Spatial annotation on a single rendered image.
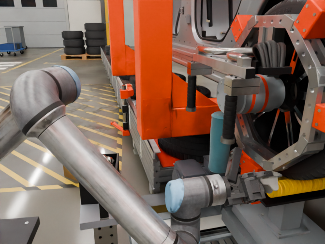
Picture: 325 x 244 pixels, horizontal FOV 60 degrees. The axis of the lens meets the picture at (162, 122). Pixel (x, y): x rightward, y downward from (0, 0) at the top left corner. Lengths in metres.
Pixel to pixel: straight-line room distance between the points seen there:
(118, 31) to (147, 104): 1.96
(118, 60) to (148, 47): 1.95
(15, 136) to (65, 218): 1.00
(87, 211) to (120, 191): 0.42
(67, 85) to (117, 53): 2.50
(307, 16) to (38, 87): 0.74
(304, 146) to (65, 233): 1.32
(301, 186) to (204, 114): 0.61
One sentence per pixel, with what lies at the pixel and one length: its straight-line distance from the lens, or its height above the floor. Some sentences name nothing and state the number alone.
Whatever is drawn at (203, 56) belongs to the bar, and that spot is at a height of 0.98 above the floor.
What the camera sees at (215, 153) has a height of 0.58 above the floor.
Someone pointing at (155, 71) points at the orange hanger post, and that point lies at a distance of 1.38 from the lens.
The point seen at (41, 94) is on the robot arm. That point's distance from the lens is 0.71.
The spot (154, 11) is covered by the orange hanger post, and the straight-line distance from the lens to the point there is 1.36.
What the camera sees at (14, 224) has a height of 0.30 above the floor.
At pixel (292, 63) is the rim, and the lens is 1.13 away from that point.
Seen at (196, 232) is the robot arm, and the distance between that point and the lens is 0.87.
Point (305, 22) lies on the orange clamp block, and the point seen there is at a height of 1.10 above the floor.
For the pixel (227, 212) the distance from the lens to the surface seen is 1.61.
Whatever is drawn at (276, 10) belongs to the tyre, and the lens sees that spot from 1.19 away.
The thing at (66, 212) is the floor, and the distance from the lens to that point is 1.91.
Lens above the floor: 1.10
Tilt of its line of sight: 19 degrees down
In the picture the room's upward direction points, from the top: straight up
